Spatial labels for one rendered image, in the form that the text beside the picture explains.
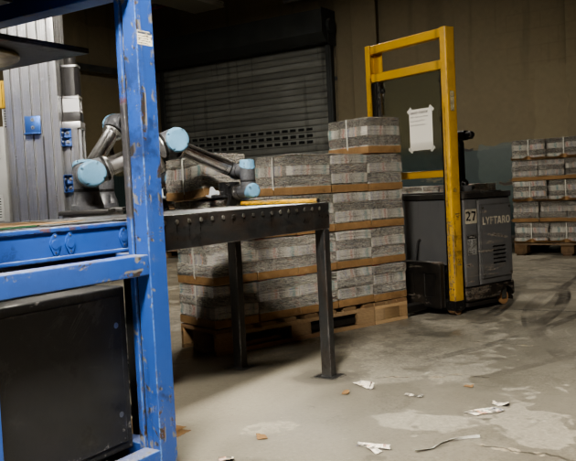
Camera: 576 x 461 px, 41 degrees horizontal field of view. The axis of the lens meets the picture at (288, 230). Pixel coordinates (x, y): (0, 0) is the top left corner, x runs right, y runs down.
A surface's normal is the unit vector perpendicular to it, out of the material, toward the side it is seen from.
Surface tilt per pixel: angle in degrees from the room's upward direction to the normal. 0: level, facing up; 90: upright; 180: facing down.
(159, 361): 90
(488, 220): 90
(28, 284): 90
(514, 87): 90
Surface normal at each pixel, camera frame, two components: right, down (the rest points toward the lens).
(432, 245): -0.80, 0.07
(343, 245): 0.60, 0.00
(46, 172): 0.08, 0.05
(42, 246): 0.84, -0.01
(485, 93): -0.53, 0.07
